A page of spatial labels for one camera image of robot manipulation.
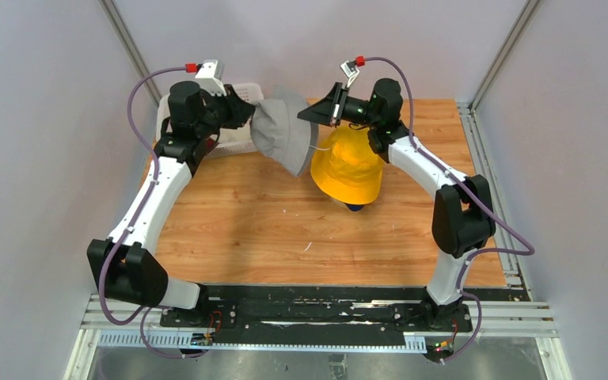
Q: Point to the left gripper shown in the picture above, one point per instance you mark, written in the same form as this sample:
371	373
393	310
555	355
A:
238	111

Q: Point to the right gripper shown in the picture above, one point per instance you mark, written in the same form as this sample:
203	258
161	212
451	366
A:
329	110

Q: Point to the grey hat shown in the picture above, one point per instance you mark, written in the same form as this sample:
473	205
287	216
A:
278	133

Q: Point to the yellow hat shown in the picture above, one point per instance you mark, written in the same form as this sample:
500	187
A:
346	169

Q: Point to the blue hat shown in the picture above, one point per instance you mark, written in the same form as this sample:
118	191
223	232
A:
355	207

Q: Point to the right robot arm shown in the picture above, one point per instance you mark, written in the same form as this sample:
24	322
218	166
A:
462	221

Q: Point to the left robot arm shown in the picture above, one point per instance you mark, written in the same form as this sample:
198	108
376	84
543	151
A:
124	265

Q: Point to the white plastic basket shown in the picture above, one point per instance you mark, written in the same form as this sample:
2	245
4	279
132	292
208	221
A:
231	142

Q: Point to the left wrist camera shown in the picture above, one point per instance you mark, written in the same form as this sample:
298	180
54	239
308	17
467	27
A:
209	77

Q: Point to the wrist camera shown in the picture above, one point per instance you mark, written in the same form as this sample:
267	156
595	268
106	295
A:
350	69
209	77

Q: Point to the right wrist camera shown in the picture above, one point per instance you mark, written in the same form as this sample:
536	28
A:
350	69

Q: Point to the left aluminium frame post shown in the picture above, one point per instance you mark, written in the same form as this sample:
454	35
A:
123	34

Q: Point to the aluminium frame post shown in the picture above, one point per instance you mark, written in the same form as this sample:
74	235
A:
519	26
123	34

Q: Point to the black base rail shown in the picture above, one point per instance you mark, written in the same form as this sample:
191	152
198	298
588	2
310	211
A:
321	319

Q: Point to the right aluminium frame post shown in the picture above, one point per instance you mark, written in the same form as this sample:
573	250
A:
519	26

